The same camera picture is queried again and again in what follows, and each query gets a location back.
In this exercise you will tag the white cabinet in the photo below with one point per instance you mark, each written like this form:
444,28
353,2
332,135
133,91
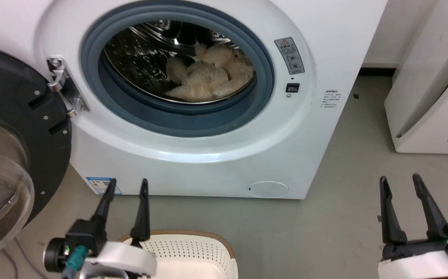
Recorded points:
435,85

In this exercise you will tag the grey rubber door gasket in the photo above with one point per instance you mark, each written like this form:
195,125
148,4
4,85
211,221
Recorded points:
185,116

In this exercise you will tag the round white filter cover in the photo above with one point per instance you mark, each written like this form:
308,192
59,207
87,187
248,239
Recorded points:
268,189

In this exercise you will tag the white front-load washing machine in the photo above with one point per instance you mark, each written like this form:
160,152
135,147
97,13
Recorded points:
216,162

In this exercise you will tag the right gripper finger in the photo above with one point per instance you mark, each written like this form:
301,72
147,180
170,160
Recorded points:
431,211
390,217

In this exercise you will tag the metal door hinge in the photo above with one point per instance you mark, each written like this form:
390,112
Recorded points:
64,87

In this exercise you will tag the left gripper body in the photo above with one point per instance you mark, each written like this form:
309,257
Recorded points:
125,257

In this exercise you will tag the black washer door with glass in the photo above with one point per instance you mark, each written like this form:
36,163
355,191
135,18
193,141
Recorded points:
12,116

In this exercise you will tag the small text sticker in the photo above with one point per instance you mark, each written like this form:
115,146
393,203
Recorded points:
331,100

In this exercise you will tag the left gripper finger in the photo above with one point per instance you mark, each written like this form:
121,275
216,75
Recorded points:
142,217
105,201

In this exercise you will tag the stainless steel washer drum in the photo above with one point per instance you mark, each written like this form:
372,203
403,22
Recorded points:
138,58

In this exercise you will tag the black door latch socket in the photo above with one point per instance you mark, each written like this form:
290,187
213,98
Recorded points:
292,88

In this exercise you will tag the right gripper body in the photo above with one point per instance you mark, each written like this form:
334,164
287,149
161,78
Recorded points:
421,263

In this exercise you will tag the blue energy label sticker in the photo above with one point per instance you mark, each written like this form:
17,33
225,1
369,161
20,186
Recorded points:
96,185

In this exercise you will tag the grey warning label sticker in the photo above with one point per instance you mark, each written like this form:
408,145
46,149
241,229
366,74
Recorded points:
289,56

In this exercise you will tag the white perforated laundry basket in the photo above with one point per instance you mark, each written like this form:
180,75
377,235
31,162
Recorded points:
192,255

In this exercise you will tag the beige plush toy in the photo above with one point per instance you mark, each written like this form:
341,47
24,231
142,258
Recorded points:
208,75

